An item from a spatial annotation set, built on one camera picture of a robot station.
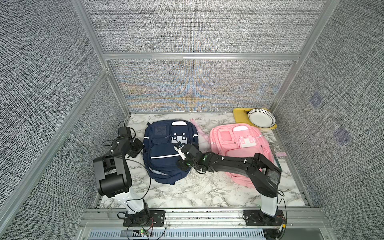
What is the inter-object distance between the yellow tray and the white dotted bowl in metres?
0.02

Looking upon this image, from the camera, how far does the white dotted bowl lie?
45.5 inches

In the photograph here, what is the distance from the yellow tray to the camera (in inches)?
44.0
